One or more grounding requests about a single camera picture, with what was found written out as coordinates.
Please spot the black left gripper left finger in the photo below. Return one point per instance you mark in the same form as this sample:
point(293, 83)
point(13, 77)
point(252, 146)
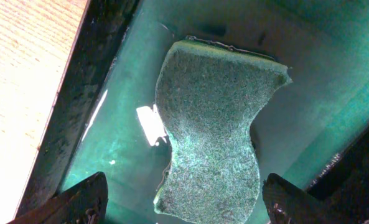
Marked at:
point(85, 203)

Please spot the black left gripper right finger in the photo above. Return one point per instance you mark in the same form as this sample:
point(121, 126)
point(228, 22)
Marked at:
point(331, 200)

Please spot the green scrub sponge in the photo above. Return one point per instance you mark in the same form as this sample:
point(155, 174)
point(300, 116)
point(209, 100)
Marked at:
point(207, 98)

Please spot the black rectangular water tray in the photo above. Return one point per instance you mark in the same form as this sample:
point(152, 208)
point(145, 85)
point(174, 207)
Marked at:
point(106, 120)

